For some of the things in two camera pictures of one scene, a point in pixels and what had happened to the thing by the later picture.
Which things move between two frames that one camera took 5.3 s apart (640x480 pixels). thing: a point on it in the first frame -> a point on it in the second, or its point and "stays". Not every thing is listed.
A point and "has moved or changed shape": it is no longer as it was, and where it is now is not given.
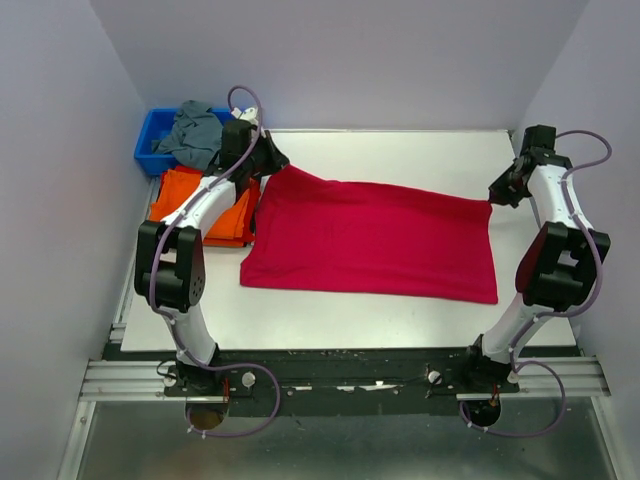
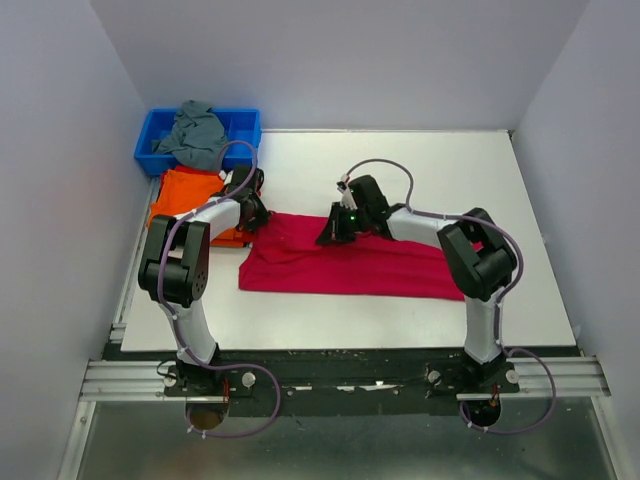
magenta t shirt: x=386 y=239 has moved or changed shape
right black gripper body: x=508 y=189 -> x=346 y=222
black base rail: x=342 y=381 stays
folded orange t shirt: x=227 y=227 stays
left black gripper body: x=262 y=160 -> x=259 y=213
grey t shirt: x=195 y=139 stays
